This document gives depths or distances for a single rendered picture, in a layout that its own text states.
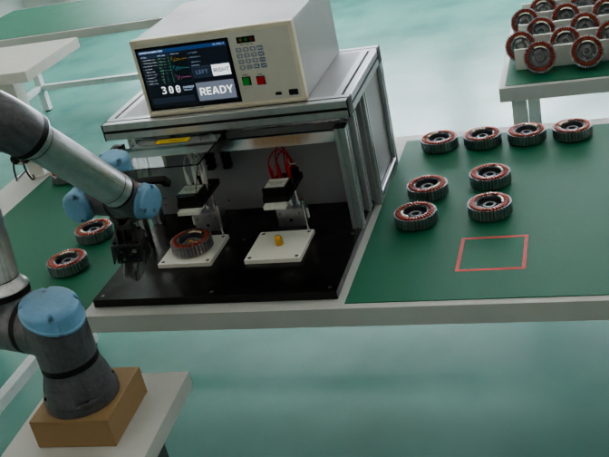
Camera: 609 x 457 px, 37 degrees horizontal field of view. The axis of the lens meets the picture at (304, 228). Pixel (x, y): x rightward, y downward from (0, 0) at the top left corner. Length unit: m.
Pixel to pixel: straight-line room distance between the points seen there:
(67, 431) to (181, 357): 1.63
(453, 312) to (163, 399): 0.65
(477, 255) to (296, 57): 0.65
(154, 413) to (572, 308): 0.90
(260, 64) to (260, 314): 0.62
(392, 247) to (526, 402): 0.86
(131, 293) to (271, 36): 0.72
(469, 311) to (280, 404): 1.21
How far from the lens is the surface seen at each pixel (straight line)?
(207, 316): 2.21
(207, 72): 2.36
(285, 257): 2.28
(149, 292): 2.32
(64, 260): 2.62
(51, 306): 1.81
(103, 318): 2.34
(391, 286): 2.13
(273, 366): 3.29
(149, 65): 2.41
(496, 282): 2.09
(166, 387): 1.99
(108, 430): 1.85
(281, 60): 2.28
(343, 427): 2.95
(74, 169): 1.82
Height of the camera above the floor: 1.83
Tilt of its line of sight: 26 degrees down
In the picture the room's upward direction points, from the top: 12 degrees counter-clockwise
